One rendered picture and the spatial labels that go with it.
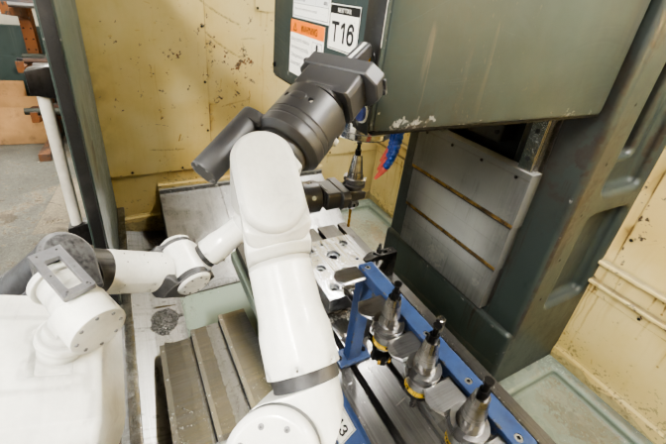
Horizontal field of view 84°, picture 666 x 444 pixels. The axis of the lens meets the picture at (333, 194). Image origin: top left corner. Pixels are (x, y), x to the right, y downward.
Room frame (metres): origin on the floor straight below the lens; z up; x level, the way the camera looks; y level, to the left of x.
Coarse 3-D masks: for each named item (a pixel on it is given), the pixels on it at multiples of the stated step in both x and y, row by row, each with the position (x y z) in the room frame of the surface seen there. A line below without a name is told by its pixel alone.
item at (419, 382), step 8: (416, 352) 0.48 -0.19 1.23; (408, 360) 0.46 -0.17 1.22; (408, 368) 0.45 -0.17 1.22; (440, 368) 0.46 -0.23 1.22; (408, 376) 0.45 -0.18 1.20; (416, 376) 0.43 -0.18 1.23; (432, 376) 0.44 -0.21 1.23; (440, 376) 0.44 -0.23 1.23; (416, 384) 0.43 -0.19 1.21; (424, 384) 0.43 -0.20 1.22; (432, 384) 0.43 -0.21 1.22
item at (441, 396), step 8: (448, 376) 0.45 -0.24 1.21; (440, 384) 0.43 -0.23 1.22; (448, 384) 0.43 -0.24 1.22; (456, 384) 0.43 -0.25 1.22; (424, 392) 0.41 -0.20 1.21; (432, 392) 0.41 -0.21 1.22; (440, 392) 0.41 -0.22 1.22; (448, 392) 0.41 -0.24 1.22; (456, 392) 0.42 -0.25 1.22; (464, 392) 0.42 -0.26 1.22; (432, 400) 0.40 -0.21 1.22; (440, 400) 0.40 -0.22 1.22; (448, 400) 0.40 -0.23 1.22; (456, 400) 0.40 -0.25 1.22; (464, 400) 0.40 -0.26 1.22; (432, 408) 0.38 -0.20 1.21; (440, 408) 0.38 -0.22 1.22; (448, 408) 0.39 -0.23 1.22
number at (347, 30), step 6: (342, 18) 0.66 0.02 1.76; (342, 24) 0.66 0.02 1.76; (348, 24) 0.64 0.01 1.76; (354, 24) 0.63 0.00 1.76; (342, 30) 0.66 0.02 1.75; (348, 30) 0.64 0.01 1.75; (354, 30) 0.63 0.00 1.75; (342, 36) 0.66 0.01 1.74; (348, 36) 0.64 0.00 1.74; (354, 36) 0.62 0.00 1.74; (342, 42) 0.65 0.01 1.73; (348, 42) 0.64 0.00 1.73; (354, 42) 0.62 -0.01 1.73; (342, 48) 0.65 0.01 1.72; (348, 48) 0.64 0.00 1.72
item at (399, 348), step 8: (400, 336) 0.53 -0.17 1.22; (408, 336) 0.53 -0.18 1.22; (392, 344) 0.50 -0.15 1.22; (400, 344) 0.51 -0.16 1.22; (408, 344) 0.51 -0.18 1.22; (416, 344) 0.51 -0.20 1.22; (392, 352) 0.49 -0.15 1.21; (400, 352) 0.49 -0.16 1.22; (408, 352) 0.49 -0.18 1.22; (400, 360) 0.47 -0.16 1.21
